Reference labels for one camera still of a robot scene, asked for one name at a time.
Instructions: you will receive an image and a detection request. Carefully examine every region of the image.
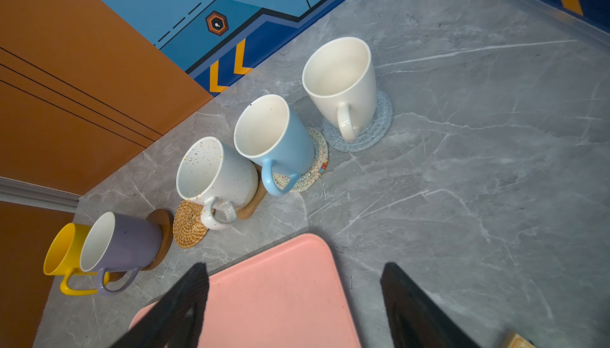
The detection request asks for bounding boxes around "light blue woven coaster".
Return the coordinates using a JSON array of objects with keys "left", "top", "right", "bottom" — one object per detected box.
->
[{"left": 322, "top": 89, "right": 393, "bottom": 153}]

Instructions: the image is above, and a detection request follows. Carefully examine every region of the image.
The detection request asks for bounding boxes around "multicolour woven round coaster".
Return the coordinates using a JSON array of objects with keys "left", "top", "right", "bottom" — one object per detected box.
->
[{"left": 261, "top": 127, "right": 329, "bottom": 193}]

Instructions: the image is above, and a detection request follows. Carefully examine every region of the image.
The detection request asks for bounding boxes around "pink tray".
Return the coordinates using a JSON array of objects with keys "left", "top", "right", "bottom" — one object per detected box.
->
[{"left": 130, "top": 234, "right": 361, "bottom": 347}]

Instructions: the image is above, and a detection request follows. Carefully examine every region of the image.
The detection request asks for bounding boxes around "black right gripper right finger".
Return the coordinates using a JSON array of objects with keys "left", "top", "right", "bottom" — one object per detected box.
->
[{"left": 381, "top": 262, "right": 478, "bottom": 347}]

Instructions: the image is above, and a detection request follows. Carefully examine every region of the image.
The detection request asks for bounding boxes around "yellow mug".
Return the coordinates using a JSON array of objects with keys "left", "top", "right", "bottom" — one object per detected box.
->
[{"left": 43, "top": 222, "right": 98, "bottom": 297}]

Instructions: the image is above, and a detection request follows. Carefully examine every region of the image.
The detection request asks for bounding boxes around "glossy brown wooden coaster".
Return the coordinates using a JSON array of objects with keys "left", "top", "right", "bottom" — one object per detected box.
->
[{"left": 142, "top": 209, "right": 174, "bottom": 271}]

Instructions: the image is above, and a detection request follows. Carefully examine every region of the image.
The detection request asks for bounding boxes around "aluminium frame post left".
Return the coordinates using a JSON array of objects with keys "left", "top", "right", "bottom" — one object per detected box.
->
[{"left": 1, "top": 177, "right": 80, "bottom": 213}]

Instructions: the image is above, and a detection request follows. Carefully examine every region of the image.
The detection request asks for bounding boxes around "rattan woven round coaster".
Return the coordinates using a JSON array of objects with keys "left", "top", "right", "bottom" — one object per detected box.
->
[{"left": 173, "top": 200, "right": 209, "bottom": 249}]

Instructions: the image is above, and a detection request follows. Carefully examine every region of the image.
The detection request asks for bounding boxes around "white mug purple handle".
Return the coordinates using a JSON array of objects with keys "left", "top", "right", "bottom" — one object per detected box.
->
[{"left": 79, "top": 211, "right": 162, "bottom": 297}]

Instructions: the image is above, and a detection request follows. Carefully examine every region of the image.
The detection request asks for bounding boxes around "cork paw print coaster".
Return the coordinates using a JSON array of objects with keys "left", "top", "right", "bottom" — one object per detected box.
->
[{"left": 237, "top": 165, "right": 268, "bottom": 220}]

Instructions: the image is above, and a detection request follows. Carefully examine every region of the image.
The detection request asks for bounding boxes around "white mug blue handle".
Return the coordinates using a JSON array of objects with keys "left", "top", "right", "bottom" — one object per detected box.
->
[{"left": 234, "top": 95, "right": 315, "bottom": 196}]

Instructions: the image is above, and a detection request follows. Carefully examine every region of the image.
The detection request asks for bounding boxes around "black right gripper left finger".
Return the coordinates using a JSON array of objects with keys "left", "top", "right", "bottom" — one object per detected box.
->
[{"left": 113, "top": 263, "right": 210, "bottom": 347}]

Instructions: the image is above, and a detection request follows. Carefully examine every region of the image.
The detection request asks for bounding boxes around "small wooden block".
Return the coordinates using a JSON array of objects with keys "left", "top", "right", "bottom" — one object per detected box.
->
[{"left": 500, "top": 331, "right": 535, "bottom": 348}]

